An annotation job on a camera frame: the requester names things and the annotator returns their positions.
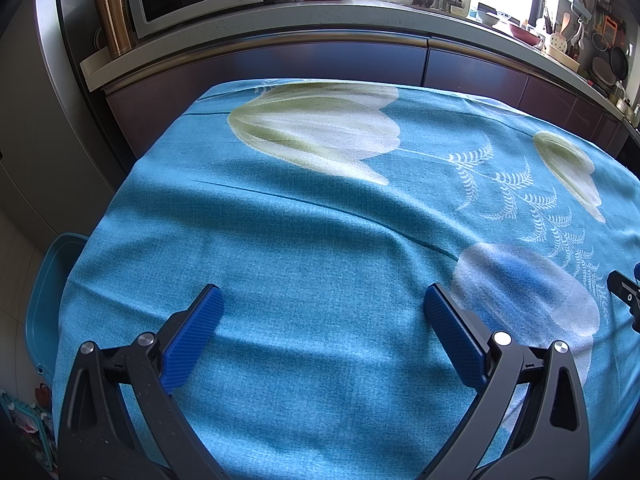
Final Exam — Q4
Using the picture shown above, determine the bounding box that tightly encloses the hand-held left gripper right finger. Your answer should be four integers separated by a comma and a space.
424, 282, 591, 480

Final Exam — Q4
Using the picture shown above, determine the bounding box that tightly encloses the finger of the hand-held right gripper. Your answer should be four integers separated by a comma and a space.
607, 269, 640, 306

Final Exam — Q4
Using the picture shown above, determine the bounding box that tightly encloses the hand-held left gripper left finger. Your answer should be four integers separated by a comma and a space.
57, 284, 225, 480

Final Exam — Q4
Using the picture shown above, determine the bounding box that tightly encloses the teal plastic trash bin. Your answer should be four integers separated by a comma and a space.
25, 232, 91, 376

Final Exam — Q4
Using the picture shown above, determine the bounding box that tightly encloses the blue floral tablecloth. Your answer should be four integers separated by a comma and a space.
52, 77, 640, 480

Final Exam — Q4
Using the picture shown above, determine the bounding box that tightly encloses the pile of colourful bags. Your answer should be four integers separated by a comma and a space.
0, 382, 56, 473

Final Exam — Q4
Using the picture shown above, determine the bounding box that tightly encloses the hanging black frying pan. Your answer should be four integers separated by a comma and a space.
607, 46, 630, 81

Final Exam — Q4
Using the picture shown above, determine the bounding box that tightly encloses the grey refrigerator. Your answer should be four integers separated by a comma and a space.
0, 0, 128, 251

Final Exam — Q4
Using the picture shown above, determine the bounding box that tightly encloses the kitchen counter with cabinets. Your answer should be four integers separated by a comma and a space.
80, 0, 640, 161

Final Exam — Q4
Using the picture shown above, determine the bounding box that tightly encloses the copper travel tumbler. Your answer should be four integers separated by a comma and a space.
94, 0, 136, 58

